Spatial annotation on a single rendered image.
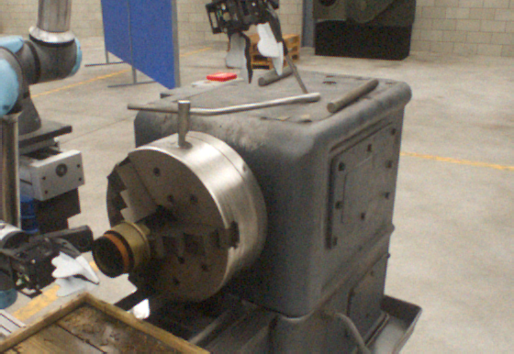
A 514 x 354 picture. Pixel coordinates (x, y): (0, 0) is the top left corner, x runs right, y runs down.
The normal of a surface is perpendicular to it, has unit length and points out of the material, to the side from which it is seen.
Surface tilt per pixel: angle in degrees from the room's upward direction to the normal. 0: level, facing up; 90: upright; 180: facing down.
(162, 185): 90
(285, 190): 90
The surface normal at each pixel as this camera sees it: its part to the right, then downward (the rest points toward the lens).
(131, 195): 0.59, -0.40
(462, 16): -0.53, 0.34
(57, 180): 0.76, 0.22
